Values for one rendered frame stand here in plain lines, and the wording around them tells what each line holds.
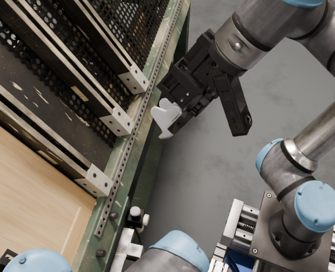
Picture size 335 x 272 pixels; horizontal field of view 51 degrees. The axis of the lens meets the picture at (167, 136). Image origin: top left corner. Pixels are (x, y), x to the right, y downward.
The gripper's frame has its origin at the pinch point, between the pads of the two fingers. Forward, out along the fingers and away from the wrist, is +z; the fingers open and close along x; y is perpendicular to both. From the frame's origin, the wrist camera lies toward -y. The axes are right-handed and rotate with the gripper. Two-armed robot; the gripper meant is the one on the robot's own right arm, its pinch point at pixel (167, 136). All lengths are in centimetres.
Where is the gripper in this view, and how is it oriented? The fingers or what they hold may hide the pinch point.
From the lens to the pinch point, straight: 64.9
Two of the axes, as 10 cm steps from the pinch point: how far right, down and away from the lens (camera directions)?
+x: -4.1, 4.7, -7.8
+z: -5.5, 5.5, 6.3
